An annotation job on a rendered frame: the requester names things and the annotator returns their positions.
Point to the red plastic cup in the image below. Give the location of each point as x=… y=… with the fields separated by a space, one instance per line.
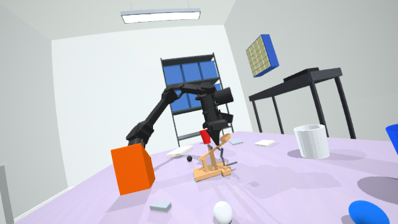
x=205 y=136

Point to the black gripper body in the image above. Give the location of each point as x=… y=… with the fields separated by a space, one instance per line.
x=212 y=121

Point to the white ball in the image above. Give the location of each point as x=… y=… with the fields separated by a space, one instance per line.
x=223 y=213

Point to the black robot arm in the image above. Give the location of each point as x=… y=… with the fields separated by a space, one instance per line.
x=206 y=93

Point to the blue cup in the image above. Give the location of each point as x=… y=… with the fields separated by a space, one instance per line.
x=392 y=132

